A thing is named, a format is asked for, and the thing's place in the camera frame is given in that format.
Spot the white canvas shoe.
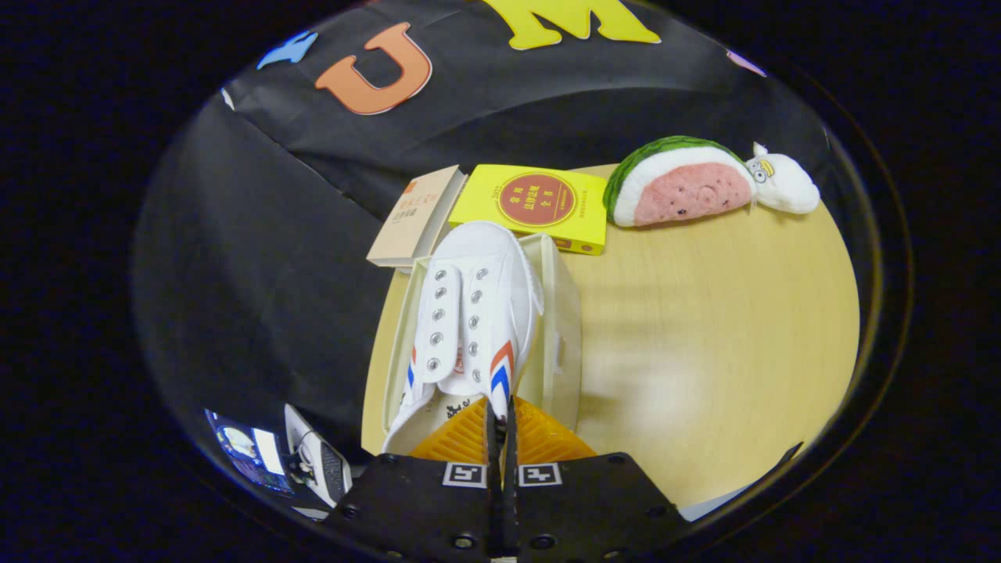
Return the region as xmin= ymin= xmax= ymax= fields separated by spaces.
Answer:
xmin=382 ymin=221 xmax=546 ymax=455

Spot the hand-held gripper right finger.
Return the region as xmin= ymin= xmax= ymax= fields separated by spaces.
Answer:
xmin=502 ymin=394 xmax=691 ymax=563

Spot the cream fabric storage box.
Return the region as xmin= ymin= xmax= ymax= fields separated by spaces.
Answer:
xmin=381 ymin=232 xmax=584 ymax=456

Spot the computer monitor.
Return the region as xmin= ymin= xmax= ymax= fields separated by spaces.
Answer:
xmin=204 ymin=407 xmax=296 ymax=497

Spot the white laptop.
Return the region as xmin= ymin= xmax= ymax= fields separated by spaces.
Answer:
xmin=282 ymin=402 xmax=354 ymax=507

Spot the white plush toy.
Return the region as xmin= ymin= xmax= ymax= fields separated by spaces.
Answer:
xmin=745 ymin=142 xmax=821 ymax=217

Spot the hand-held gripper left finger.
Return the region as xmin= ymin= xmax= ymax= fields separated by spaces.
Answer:
xmin=323 ymin=396 xmax=502 ymax=563

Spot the yellow book with red circle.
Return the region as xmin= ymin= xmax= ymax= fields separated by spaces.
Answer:
xmin=447 ymin=163 xmax=610 ymax=256

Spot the watermelon slice plush toy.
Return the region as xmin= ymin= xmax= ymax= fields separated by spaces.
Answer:
xmin=603 ymin=134 xmax=757 ymax=228

